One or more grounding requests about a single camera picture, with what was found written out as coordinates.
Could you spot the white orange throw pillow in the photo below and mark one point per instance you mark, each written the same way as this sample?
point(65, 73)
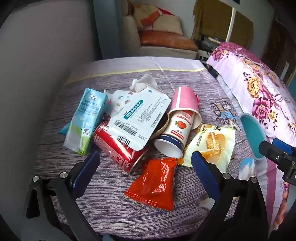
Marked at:
point(151, 18)

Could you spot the pink paper cup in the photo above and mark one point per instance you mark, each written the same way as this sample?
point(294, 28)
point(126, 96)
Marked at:
point(185, 98)

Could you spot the brown paper bowl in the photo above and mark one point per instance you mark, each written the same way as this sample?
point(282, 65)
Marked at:
point(163, 123)

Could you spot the white tissue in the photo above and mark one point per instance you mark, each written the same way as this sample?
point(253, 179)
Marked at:
point(140, 84)

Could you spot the white medicine box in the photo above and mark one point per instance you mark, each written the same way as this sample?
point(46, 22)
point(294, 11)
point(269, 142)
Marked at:
point(135, 123)

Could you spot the strawberry yogurt paper cup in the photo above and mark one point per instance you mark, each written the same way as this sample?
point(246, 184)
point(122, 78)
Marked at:
point(172, 141)

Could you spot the white sofa with cushions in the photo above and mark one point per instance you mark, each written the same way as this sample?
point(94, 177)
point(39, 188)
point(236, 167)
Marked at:
point(131, 45)

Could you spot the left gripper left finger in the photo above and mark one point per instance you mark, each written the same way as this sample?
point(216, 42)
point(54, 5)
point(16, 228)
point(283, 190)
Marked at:
point(50, 210)

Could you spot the floral pink bed quilt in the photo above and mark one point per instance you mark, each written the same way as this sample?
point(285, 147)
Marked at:
point(259, 95)

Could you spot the blue green milk carton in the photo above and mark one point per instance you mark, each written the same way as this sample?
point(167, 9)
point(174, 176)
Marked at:
point(85, 120)

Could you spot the purple wood-print tablecloth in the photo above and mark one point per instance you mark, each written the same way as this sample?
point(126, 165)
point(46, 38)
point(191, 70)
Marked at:
point(104, 203)

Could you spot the yellow bread wrapper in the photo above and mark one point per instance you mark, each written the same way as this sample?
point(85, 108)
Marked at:
point(215, 143)

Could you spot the red orange snack bag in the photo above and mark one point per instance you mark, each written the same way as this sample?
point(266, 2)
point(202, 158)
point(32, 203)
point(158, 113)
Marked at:
point(154, 187)

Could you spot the orange leather seat cushion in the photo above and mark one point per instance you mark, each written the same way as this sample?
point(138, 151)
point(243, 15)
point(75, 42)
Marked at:
point(167, 40)

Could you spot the patterned white wet-wipe pack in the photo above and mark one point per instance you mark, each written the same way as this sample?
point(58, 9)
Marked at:
point(117, 101)

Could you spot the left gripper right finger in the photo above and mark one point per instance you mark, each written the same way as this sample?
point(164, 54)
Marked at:
point(239, 211)

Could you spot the red cola can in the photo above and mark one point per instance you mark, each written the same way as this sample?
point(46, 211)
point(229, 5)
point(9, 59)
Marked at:
point(126, 158)

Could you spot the teal plastic trash bin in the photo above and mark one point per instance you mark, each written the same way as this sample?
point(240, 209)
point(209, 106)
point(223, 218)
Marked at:
point(253, 136)

